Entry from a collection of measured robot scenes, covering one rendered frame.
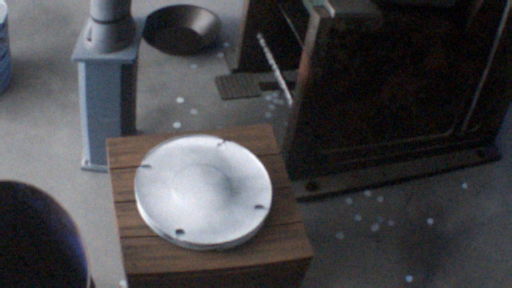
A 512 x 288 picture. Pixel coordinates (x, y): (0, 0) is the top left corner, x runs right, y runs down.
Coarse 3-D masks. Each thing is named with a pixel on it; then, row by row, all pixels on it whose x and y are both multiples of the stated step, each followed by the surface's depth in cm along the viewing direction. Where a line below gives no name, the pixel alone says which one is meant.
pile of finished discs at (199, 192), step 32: (160, 160) 140; (192, 160) 141; (224, 160) 143; (256, 160) 143; (160, 192) 134; (192, 192) 135; (224, 192) 136; (256, 192) 138; (160, 224) 129; (192, 224) 130; (224, 224) 131; (256, 224) 132
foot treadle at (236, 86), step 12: (252, 72) 195; (216, 84) 190; (228, 84) 191; (240, 84) 191; (252, 84) 192; (264, 84) 194; (276, 84) 195; (288, 84) 196; (228, 96) 187; (240, 96) 188; (252, 96) 189
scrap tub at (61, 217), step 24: (0, 192) 118; (24, 192) 119; (0, 216) 124; (24, 216) 125; (48, 216) 122; (0, 240) 129; (24, 240) 132; (48, 240) 130; (72, 240) 121; (0, 264) 134; (24, 264) 139; (48, 264) 139; (72, 264) 131
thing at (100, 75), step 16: (144, 16) 163; (80, 48) 152; (128, 48) 153; (80, 64) 155; (96, 64) 153; (112, 64) 153; (128, 64) 156; (80, 80) 159; (96, 80) 157; (112, 80) 157; (128, 80) 160; (80, 96) 164; (96, 96) 161; (112, 96) 161; (128, 96) 164; (80, 112) 169; (96, 112) 165; (112, 112) 166; (128, 112) 169; (96, 128) 170; (112, 128) 170; (128, 128) 173; (96, 144) 175; (96, 160) 180
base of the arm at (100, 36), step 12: (96, 24) 146; (108, 24) 146; (120, 24) 148; (132, 24) 153; (84, 36) 152; (96, 36) 148; (108, 36) 148; (120, 36) 151; (132, 36) 154; (96, 48) 150; (108, 48) 150; (120, 48) 152
